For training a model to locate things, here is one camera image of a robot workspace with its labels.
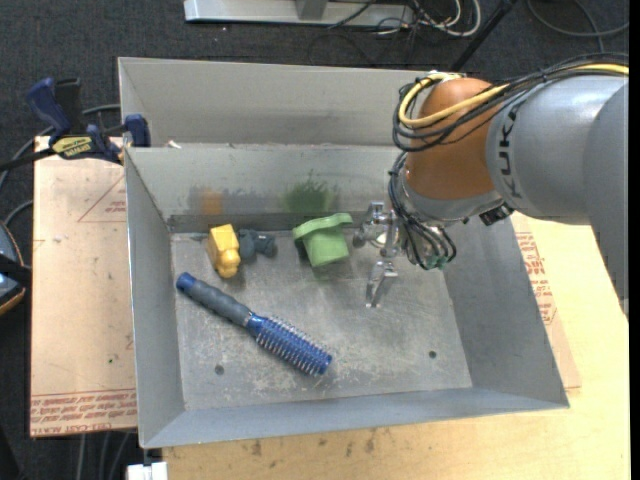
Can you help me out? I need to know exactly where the brown cardboard board red print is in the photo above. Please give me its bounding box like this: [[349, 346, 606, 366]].
[[28, 135, 584, 440]]

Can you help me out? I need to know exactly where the green plastic cup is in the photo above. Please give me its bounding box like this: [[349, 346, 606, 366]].
[[291, 212, 355, 269]]

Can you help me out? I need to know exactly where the black cylinder on white bracket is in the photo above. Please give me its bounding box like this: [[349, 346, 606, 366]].
[[478, 204, 515, 227]]

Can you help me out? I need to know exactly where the yellow toy figure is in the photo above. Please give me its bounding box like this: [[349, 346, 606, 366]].
[[205, 223, 242, 280]]

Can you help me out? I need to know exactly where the dark grey toy animal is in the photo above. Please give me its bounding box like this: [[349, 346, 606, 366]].
[[236, 228, 278, 264]]

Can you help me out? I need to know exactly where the blue and grey hairbrush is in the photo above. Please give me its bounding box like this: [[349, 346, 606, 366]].
[[175, 271, 334, 377]]

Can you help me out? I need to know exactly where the grey metal bin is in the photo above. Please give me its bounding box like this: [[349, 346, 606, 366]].
[[117, 56, 572, 450]]

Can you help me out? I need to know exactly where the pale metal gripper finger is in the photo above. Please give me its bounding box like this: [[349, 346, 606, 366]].
[[374, 262, 400, 308], [365, 260, 385, 310]]

